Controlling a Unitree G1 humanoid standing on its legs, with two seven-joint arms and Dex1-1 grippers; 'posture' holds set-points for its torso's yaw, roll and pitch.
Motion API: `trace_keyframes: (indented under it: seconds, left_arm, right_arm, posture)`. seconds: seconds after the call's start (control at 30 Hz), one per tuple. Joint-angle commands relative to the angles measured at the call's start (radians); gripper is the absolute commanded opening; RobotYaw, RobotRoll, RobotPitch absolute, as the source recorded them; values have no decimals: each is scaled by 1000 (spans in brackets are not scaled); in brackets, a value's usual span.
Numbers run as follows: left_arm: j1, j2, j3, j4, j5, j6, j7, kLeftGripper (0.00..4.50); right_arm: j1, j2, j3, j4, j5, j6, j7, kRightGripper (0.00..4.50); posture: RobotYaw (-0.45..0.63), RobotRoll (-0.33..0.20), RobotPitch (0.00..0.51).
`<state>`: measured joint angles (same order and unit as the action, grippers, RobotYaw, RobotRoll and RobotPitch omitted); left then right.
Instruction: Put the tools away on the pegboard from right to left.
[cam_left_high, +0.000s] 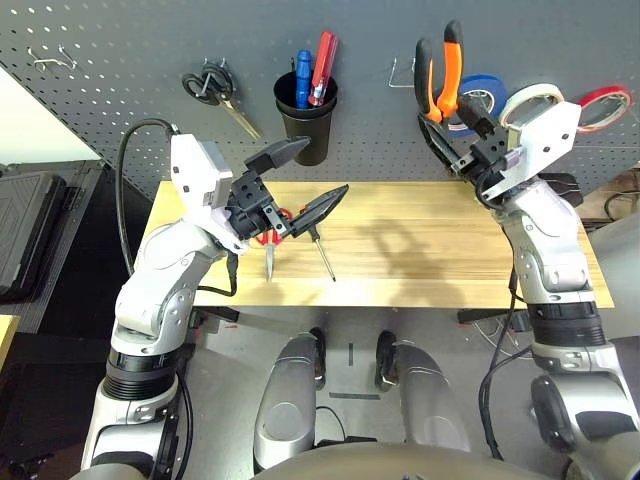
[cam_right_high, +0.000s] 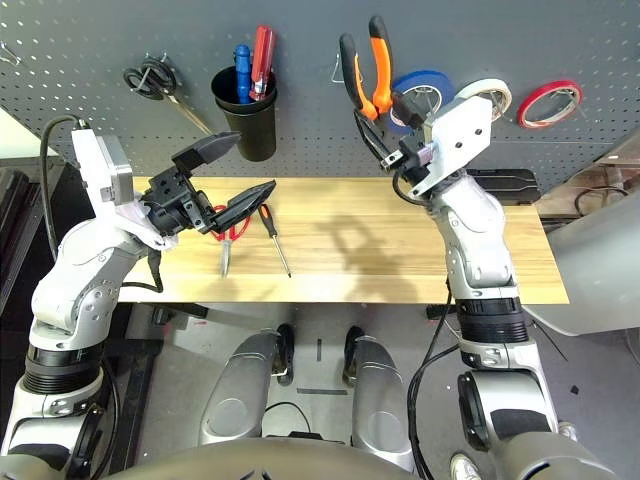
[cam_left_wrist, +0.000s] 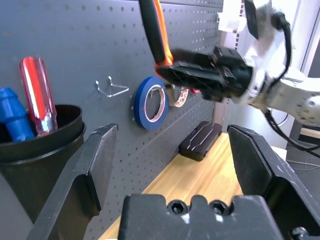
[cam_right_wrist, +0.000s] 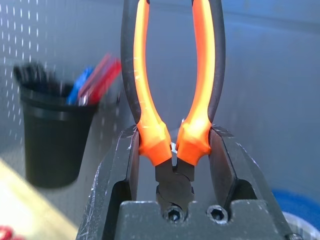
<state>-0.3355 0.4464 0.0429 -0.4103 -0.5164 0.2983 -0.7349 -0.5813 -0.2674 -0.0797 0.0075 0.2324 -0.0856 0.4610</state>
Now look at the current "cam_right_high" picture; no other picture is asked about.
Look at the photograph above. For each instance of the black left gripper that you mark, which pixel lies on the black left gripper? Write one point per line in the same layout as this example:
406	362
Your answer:
175	205

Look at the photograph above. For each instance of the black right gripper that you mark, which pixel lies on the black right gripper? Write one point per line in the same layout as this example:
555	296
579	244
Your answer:
412	157

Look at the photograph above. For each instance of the orange black pliers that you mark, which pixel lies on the orange black pliers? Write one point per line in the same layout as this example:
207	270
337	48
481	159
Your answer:
382	65

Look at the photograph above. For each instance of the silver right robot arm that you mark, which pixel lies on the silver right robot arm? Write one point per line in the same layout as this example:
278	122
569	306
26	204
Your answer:
480	240

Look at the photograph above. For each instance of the grey metal pegboard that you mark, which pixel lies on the grey metal pegboard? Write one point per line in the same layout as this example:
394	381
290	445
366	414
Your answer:
310	150

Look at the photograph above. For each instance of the black plastic cup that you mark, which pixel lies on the black plastic cup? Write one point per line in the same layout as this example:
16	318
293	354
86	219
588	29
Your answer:
250	130

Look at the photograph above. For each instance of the blue tape roll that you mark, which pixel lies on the blue tape roll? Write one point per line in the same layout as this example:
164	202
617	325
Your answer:
425	77

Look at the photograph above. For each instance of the white tape roll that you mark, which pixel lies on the white tape roll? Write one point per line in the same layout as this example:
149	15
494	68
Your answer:
487	85

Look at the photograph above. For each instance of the flat black tool case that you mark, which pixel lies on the flat black tool case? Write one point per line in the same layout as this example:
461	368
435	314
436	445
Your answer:
505	182

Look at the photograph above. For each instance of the metal scissors hook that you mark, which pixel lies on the metal scissors hook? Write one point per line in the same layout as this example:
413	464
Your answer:
157	57

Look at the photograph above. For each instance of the black table foot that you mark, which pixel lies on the black table foot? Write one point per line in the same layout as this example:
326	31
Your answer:
185	311
440	311

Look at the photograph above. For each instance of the red tape roll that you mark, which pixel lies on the red tape roll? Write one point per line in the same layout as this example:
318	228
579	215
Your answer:
547	86

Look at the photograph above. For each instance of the black left robot foot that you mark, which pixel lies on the black left robot foot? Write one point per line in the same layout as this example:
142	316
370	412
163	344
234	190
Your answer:
285	350

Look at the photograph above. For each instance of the black robot foot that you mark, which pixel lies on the black robot foot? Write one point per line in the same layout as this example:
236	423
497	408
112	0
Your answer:
352	350
285	350

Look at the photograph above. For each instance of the metal tape hook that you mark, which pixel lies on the metal tape hook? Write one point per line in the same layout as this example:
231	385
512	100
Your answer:
575	102

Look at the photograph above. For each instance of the short black floor tape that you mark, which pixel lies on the short black floor tape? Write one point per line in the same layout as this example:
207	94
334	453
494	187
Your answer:
319	350

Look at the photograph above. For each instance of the large black flight case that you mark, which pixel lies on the large black flight case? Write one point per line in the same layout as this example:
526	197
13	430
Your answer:
20	210

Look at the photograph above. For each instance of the brown wooden platform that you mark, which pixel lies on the brown wooden platform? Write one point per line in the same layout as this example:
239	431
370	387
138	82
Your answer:
600	170

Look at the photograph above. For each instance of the black right robot foot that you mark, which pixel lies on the black right robot foot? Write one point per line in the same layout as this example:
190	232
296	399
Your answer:
352	350

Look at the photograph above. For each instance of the silver left robot leg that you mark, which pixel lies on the silver left robot leg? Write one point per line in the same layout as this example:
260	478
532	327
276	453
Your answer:
240	395

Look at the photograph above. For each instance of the silver robot leg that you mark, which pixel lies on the silver robot leg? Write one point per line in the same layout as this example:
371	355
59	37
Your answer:
380	400
240	395

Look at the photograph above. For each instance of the long black floor tape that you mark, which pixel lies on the long black floor tape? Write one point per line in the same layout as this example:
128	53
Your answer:
322	391

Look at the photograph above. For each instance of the light grey chair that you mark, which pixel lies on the light grey chair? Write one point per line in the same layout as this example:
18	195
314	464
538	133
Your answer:
590	270

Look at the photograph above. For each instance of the double prong metal hook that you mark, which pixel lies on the double prong metal hook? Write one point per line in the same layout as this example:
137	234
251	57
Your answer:
10	55

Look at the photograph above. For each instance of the silver right robot leg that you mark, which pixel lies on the silver right robot leg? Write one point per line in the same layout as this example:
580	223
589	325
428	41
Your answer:
380	400

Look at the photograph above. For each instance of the black floor box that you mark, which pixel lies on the black floor box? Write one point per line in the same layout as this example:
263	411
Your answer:
305	436

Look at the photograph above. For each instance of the grey robot torso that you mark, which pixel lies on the grey robot torso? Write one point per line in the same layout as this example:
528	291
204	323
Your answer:
260	460

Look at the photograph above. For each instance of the white sneaker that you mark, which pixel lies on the white sneaker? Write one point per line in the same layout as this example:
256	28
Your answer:
462	467
567	432

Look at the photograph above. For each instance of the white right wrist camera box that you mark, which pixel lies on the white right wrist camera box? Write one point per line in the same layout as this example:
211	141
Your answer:
460	135

